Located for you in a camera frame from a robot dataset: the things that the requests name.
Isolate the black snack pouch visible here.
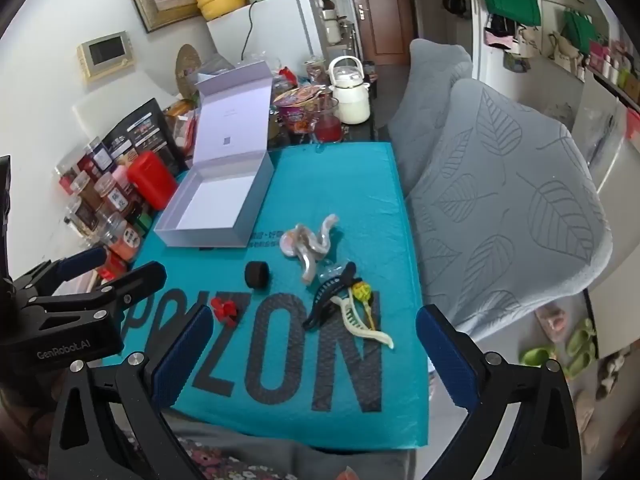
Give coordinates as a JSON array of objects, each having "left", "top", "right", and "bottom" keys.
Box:
[{"left": 102, "top": 98, "right": 188, "bottom": 173}]

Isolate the black hair tie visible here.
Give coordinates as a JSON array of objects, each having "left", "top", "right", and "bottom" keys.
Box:
[{"left": 245, "top": 261, "right": 271, "bottom": 291}]

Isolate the grey leaf-pattern chair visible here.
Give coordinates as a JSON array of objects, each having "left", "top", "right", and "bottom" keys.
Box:
[
  {"left": 405, "top": 78, "right": 613, "bottom": 351},
  {"left": 387, "top": 38, "right": 473, "bottom": 191}
]

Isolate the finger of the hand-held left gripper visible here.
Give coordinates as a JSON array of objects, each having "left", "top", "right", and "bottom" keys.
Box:
[
  {"left": 27, "top": 261, "right": 168, "bottom": 333},
  {"left": 12, "top": 247, "right": 108, "bottom": 297}
]

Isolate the group of clear spice jars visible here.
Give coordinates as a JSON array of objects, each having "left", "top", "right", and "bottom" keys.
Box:
[{"left": 56, "top": 137, "right": 146, "bottom": 281}]

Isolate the row of cosmetic bottles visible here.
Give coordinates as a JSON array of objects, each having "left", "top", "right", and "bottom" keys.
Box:
[{"left": 585, "top": 40, "right": 640, "bottom": 111}]

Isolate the beige translucent claw clip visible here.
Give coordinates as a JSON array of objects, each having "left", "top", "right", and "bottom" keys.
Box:
[{"left": 287, "top": 214, "right": 341, "bottom": 286}]

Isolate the brown door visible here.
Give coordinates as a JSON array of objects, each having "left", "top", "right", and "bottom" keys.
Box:
[{"left": 344, "top": 0, "right": 416, "bottom": 66}]

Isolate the white thermos jug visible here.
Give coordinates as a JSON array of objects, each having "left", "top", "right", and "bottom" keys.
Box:
[{"left": 327, "top": 56, "right": 372, "bottom": 125}]

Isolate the beige wall intercom panel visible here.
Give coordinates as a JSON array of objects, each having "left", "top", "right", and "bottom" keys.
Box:
[{"left": 77, "top": 31, "right": 137, "bottom": 83}]

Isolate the floral fabric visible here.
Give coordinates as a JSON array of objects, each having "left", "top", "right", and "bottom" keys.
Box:
[{"left": 170, "top": 435, "right": 351, "bottom": 480}]

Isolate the instant noodle cup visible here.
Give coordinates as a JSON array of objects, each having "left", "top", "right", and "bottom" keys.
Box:
[{"left": 272, "top": 86, "right": 333, "bottom": 133}]

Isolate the black banana hair clip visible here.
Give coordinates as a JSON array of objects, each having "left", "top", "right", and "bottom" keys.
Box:
[{"left": 302, "top": 262, "right": 361, "bottom": 332}]

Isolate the red plastic canister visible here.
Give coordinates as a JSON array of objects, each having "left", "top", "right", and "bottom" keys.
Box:
[{"left": 126, "top": 151, "right": 177, "bottom": 211}]

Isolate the black power cable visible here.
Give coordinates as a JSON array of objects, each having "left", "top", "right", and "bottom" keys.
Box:
[{"left": 242, "top": 2, "right": 256, "bottom": 58}]

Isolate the teal printed bubble mailer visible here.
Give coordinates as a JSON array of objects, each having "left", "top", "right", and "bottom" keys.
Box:
[{"left": 117, "top": 141, "right": 433, "bottom": 448}]

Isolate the green tote bag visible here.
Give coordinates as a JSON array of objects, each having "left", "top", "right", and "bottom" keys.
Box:
[
  {"left": 562, "top": 10, "right": 601, "bottom": 56},
  {"left": 475, "top": 0, "right": 543, "bottom": 41}
]

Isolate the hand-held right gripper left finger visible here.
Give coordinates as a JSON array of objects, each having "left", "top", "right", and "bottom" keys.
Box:
[{"left": 47, "top": 304, "right": 216, "bottom": 480}]

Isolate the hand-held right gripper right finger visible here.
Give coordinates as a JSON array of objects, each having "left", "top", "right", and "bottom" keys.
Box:
[{"left": 415, "top": 304, "right": 586, "bottom": 480}]

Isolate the white foam board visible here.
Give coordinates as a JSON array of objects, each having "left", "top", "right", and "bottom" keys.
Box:
[{"left": 72, "top": 85, "right": 171, "bottom": 138}]

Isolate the pink slipper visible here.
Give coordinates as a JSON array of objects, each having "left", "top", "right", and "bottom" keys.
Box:
[{"left": 535, "top": 305, "right": 568, "bottom": 331}]

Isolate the red snack packet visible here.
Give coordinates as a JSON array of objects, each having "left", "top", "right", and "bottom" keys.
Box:
[{"left": 170, "top": 102, "right": 201, "bottom": 156}]

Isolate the green slipper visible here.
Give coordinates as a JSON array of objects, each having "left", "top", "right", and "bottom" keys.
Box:
[
  {"left": 565, "top": 320, "right": 598, "bottom": 376},
  {"left": 520, "top": 347, "right": 556, "bottom": 366}
]

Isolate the glass of red drink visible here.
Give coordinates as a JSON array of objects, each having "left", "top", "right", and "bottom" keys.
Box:
[{"left": 312, "top": 97, "right": 346, "bottom": 143}]

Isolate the white mini fridge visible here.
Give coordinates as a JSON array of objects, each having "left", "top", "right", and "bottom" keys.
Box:
[{"left": 206, "top": 0, "right": 328, "bottom": 68}]

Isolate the clear plastic hair clip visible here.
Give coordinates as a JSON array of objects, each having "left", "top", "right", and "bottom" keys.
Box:
[{"left": 317, "top": 261, "right": 351, "bottom": 286}]

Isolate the red flower hair clip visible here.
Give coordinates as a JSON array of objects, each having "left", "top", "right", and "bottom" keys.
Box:
[{"left": 210, "top": 297, "right": 240, "bottom": 325}]

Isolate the cream hair clip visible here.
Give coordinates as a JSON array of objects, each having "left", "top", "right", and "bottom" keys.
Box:
[{"left": 330, "top": 295, "right": 396, "bottom": 350}]

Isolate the pink bottle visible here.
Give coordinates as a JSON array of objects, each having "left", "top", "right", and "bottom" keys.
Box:
[{"left": 112, "top": 165, "right": 136, "bottom": 196}]

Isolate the white gift box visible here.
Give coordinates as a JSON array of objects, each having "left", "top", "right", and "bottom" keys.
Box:
[{"left": 154, "top": 60, "right": 276, "bottom": 249}]

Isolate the round woven mat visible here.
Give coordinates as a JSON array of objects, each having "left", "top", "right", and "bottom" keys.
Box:
[{"left": 175, "top": 44, "right": 201, "bottom": 96}]

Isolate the yellow-green flower hair pin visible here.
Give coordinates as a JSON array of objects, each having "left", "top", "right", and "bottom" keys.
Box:
[{"left": 350, "top": 282, "right": 376, "bottom": 331}]

